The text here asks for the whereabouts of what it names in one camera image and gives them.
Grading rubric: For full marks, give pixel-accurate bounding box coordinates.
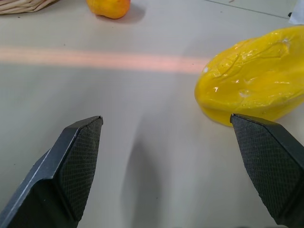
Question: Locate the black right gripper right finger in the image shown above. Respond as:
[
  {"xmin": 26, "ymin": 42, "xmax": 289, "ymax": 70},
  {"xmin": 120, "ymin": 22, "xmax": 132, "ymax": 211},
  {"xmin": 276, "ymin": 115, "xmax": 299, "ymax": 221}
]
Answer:
[{"xmin": 229, "ymin": 113, "xmax": 304, "ymax": 228}]

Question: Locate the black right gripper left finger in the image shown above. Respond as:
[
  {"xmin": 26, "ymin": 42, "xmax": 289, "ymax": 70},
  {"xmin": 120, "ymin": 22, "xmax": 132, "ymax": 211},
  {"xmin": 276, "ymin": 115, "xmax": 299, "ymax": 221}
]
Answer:
[{"xmin": 0, "ymin": 115, "xmax": 104, "ymax": 228}]

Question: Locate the orange yellow round fruit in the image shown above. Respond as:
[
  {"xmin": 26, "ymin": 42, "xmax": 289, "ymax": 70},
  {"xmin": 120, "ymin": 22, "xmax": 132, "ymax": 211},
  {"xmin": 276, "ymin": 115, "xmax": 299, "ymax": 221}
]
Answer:
[{"xmin": 85, "ymin": 0, "xmax": 131, "ymax": 19}]

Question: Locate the wicker basket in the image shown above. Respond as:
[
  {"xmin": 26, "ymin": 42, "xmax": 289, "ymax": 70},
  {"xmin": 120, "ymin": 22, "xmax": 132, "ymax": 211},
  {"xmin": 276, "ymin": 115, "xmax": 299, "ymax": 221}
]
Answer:
[{"xmin": 0, "ymin": 0, "xmax": 61, "ymax": 15}]

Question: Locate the yellow mango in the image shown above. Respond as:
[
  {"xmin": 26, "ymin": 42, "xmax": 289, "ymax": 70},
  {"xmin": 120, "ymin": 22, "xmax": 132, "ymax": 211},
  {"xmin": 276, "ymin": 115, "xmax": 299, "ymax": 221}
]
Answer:
[{"xmin": 194, "ymin": 25, "xmax": 304, "ymax": 128}]

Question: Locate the white object with black part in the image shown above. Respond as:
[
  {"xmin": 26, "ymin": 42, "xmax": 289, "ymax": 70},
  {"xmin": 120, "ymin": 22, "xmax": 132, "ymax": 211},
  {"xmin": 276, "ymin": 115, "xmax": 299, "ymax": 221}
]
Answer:
[{"xmin": 287, "ymin": 0, "xmax": 304, "ymax": 26}]

